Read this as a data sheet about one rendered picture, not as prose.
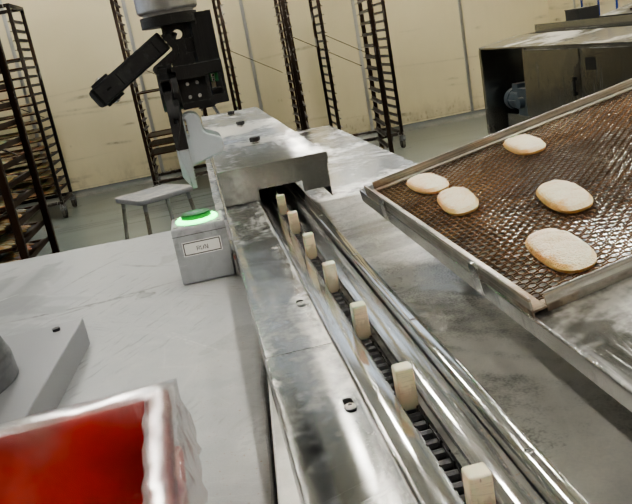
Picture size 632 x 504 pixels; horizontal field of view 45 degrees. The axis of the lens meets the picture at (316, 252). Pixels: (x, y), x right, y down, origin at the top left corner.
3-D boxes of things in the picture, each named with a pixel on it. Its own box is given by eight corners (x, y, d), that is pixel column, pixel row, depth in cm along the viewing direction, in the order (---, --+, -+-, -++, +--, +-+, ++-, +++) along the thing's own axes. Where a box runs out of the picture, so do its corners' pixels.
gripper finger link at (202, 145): (232, 180, 94) (216, 106, 93) (185, 189, 93) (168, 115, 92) (231, 180, 97) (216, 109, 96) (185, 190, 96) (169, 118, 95)
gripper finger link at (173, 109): (188, 148, 92) (172, 75, 91) (175, 150, 91) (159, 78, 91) (189, 150, 96) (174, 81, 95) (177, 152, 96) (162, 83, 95)
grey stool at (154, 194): (129, 276, 426) (109, 198, 414) (184, 257, 447) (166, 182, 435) (159, 285, 398) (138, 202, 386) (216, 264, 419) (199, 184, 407)
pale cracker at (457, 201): (432, 198, 87) (429, 189, 87) (463, 187, 87) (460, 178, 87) (451, 220, 78) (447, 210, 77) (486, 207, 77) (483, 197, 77)
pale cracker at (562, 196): (528, 194, 77) (526, 183, 76) (565, 181, 76) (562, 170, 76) (562, 219, 67) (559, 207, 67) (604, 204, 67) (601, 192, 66)
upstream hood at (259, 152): (205, 140, 241) (199, 113, 239) (260, 129, 243) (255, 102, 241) (226, 217, 122) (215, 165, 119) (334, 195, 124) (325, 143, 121)
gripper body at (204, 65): (230, 106, 93) (209, 5, 90) (161, 120, 92) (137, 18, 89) (227, 103, 100) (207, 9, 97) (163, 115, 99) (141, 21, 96)
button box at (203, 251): (187, 294, 106) (169, 218, 103) (242, 281, 107) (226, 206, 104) (187, 312, 98) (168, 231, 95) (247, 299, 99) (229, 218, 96)
